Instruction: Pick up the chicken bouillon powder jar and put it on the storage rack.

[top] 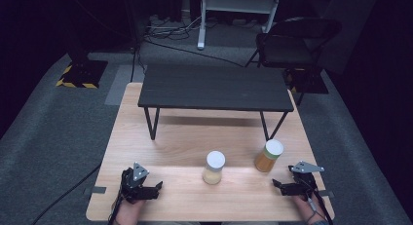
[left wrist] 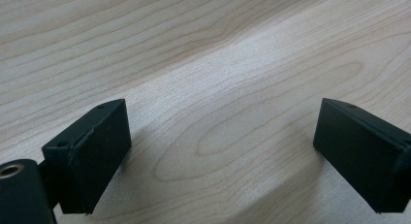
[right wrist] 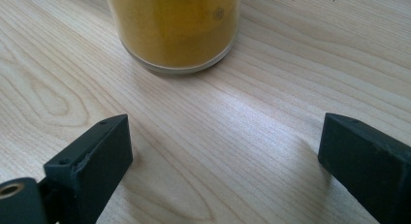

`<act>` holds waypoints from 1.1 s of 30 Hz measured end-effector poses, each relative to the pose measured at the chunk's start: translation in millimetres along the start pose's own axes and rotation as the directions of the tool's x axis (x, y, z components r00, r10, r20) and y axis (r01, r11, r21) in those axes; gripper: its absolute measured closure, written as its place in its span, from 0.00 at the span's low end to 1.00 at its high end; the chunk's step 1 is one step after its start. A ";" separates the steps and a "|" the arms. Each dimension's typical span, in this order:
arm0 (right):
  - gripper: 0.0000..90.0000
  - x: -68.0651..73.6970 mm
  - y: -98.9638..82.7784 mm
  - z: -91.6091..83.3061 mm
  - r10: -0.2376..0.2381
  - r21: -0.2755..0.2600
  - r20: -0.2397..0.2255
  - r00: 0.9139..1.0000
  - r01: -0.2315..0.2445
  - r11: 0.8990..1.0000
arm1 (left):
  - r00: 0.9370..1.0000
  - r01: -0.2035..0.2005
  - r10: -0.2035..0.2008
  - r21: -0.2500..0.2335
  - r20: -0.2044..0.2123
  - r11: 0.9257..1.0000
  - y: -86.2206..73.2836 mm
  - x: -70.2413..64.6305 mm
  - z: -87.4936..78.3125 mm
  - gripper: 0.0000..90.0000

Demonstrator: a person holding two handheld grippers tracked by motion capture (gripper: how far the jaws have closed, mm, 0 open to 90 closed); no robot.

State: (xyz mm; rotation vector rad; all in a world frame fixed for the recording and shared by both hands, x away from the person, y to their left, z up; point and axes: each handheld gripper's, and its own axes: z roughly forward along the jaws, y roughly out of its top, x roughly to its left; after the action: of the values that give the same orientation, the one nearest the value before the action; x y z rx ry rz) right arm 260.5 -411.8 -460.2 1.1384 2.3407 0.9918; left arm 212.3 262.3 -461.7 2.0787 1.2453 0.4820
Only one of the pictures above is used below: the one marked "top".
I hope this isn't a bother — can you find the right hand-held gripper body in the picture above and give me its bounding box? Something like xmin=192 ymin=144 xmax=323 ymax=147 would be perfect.
xmin=287 ymin=160 xmax=325 ymax=198

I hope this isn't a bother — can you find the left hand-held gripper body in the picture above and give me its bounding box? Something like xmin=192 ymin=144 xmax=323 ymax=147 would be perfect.
xmin=119 ymin=161 xmax=151 ymax=206

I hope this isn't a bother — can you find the orange jar green band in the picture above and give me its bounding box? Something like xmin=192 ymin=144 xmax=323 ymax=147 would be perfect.
xmin=253 ymin=138 xmax=285 ymax=173

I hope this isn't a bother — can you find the pale yellow jar white lid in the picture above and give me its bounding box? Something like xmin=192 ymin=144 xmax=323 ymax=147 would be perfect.
xmin=202 ymin=150 xmax=227 ymax=186

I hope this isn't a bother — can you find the person's left hand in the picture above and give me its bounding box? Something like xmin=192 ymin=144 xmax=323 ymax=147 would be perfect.
xmin=112 ymin=199 xmax=146 ymax=225

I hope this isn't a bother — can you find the person's right hand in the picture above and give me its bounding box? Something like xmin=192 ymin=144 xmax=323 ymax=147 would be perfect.
xmin=292 ymin=193 xmax=326 ymax=225

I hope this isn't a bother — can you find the black low shelf table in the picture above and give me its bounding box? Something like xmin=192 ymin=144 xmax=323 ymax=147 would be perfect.
xmin=137 ymin=63 xmax=295 ymax=142

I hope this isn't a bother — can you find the black folding chair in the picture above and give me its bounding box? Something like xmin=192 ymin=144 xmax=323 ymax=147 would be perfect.
xmin=244 ymin=17 xmax=344 ymax=106

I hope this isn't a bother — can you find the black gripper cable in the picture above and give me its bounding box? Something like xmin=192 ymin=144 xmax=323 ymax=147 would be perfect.
xmin=304 ymin=185 xmax=335 ymax=225
xmin=107 ymin=185 xmax=126 ymax=225

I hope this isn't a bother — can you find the black floor cable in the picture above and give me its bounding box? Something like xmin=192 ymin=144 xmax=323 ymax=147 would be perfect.
xmin=143 ymin=39 xmax=245 ymax=69
xmin=29 ymin=162 xmax=103 ymax=225

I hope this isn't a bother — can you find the black yellow striped base plate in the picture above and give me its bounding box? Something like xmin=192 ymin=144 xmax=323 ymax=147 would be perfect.
xmin=283 ymin=66 xmax=329 ymax=95
xmin=55 ymin=59 xmax=109 ymax=90

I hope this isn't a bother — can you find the bundle of floor cables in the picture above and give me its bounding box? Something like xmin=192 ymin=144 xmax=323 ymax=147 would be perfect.
xmin=142 ymin=14 xmax=203 ymax=42

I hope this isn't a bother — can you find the white metal stand frame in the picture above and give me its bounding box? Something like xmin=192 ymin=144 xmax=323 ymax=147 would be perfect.
xmin=197 ymin=0 xmax=283 ymax=51

